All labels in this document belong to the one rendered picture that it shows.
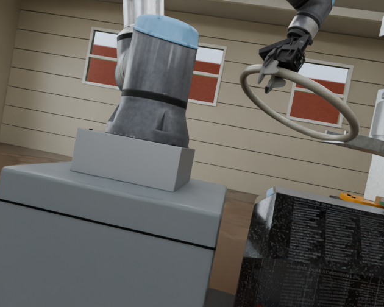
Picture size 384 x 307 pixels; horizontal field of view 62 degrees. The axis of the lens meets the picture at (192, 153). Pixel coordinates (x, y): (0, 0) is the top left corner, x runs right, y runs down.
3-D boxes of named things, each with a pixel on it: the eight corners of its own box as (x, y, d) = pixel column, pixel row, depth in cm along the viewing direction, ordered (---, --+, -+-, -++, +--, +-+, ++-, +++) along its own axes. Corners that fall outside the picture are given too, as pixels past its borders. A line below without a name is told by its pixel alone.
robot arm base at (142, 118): (172, 145, 62) (181, 95, 62) (87, 129, 67) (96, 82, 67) (196, 149, 80) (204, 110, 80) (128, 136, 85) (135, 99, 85)
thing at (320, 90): (300, 141, 153) (303, 135, 154) (387, 148, 106) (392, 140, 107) (220, 80, 140) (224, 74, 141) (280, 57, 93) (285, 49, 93)
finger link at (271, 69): (267, 78, 99) (284, 59, 101) (252, 75, 103) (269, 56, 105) (270, 86, 101) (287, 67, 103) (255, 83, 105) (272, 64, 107)
